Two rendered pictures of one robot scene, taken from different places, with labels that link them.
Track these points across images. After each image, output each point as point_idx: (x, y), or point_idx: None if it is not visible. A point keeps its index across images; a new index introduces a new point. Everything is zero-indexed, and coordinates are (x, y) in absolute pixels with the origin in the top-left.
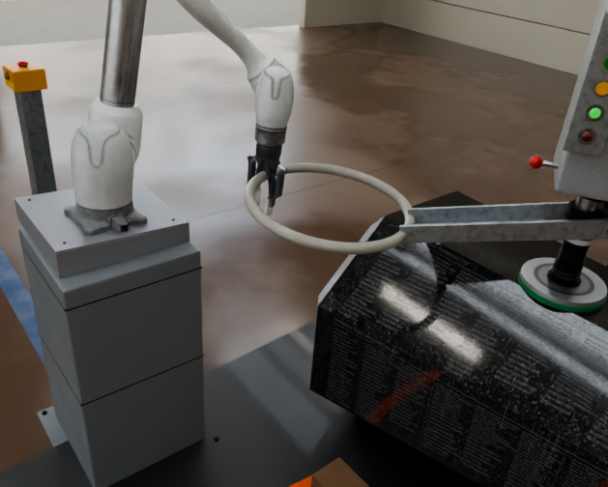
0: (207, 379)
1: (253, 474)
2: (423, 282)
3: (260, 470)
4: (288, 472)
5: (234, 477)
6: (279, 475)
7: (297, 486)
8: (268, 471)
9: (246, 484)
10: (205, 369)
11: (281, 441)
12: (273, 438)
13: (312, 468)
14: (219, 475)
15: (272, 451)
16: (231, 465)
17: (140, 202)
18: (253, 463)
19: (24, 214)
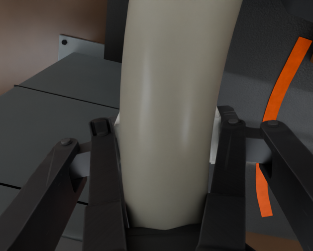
0: (116, 17)
1: (247, 76)
2: None
3: (249, 68)
4: (274, 52)
5: (234, 90)
6: (269, 60)
7: (292, 59)
8: (256, 63)
9: (248, 88)
10: (99, 3)
11: (244, 25)
12: (234, 29)
13: (293, 29)
14: (222, 97)
15: (244, 43)
16: (222, 82)
17: None
18: (238, 66)
19: None
